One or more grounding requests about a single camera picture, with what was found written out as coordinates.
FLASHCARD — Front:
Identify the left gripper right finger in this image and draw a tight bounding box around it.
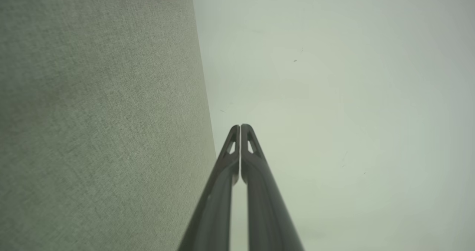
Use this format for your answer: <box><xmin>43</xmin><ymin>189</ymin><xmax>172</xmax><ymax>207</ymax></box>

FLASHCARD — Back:
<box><xmin>241</xmin><ymin>123</ymin><xmax>305</xmax><ymax>251</ymax></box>

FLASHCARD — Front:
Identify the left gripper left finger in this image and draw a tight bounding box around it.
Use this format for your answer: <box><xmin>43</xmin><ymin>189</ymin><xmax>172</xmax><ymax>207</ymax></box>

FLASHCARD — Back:
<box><xmin>177</xmin><ymin>125</ymin><xmax>241</xmax><ymax>251</ymax></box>

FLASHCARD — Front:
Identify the grey fabric sofa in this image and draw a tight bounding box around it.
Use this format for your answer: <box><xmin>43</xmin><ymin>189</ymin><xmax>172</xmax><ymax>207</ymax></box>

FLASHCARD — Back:
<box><xmin>0</xmin><ymin>0</ymin><xmax>217</xmax><ymax>251</ymax></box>

